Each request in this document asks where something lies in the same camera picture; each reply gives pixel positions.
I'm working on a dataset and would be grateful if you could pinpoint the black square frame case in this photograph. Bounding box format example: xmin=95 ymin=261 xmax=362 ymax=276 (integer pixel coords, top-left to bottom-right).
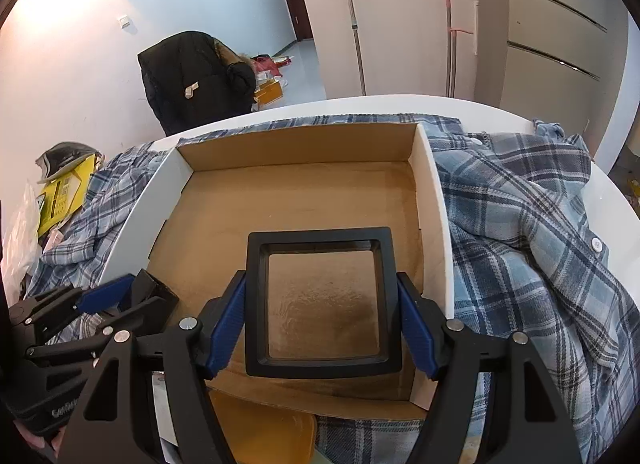
xmin=244 ymin=227 xmax=402 ymax=380

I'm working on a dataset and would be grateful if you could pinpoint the white cardboard tray box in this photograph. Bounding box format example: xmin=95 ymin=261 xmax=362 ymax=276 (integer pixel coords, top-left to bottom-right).
xmin=101 ymin=115 xmax=454 ymax=420

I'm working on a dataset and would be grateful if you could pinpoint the white plastic bag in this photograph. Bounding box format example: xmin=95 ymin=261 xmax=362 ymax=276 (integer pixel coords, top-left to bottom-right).
xmin=1 ymin=182 xmax=41 ymax=305

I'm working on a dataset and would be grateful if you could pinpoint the yellow packaging bag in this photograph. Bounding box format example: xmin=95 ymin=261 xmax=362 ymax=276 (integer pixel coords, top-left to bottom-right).
xmin=37 ymin=153 xmax=99 ymax=238

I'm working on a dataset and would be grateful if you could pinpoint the grey bag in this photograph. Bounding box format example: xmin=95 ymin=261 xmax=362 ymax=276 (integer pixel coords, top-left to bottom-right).
xmin=35 ymin=141 xmax=101 ymax=184

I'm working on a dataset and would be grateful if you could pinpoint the chair with black jacket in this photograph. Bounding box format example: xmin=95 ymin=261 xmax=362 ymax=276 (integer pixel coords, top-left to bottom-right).
xmin=138 ymin=31 xmax=257 ymax=136

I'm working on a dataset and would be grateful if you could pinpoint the orange box on floor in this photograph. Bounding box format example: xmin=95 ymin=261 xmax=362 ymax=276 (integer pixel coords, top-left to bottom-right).
xmin=254 ymin=78 xmax=283 ymax=106

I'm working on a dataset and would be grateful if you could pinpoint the red item on floor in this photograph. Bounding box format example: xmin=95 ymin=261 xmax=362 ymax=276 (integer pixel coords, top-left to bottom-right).
xmin=252 ymin=54 xmax=292 ymax=76

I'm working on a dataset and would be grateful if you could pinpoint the beige refrigerator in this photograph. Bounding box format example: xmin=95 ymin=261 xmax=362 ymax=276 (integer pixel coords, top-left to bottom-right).
xmin=474 ymin=0 xmax=631 ymax=151

